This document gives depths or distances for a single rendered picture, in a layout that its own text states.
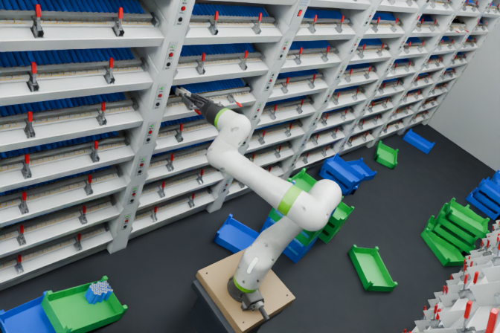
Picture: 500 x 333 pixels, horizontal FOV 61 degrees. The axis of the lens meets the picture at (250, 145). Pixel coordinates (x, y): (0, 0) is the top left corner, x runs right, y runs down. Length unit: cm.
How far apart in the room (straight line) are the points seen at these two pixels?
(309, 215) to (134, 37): 88
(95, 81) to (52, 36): 25
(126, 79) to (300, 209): 81
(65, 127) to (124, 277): 95
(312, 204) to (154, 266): 111
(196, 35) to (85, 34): 46
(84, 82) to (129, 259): 113
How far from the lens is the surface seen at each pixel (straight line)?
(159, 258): 246
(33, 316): 221
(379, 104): 399
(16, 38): 142
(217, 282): 204
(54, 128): 169
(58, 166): 182
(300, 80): 265
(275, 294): 211
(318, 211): 159
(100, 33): 154
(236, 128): 166
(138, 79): 172
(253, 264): 185
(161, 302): 231
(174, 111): 194
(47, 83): 157
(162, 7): 166
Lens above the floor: 189
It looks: 32 degrees down
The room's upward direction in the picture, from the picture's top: 23 degrees clockwise
